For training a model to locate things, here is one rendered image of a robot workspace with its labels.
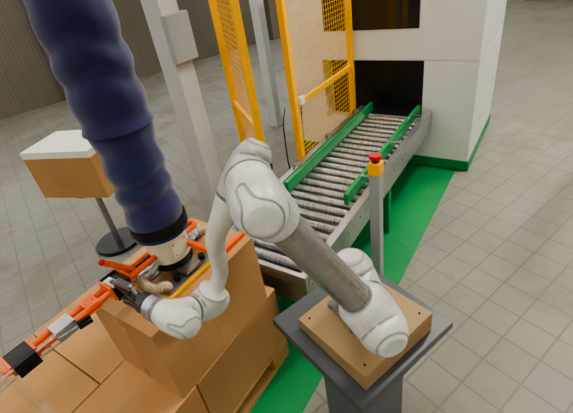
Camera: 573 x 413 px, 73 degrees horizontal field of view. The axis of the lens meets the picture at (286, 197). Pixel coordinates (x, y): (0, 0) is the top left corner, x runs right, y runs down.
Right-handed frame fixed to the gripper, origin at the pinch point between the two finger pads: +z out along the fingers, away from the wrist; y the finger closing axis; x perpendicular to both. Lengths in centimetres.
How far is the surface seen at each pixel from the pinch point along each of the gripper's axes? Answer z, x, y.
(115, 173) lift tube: -3.1, 16.3, -39.6
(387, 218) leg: -35, 191, 92
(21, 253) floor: 261, 40, 110
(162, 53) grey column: 104, 138, -46
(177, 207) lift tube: -10.2, 30.2, -18.2
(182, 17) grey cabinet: 89, 150, -66
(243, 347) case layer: -21, 32, 63
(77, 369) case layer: 36, -18, 53
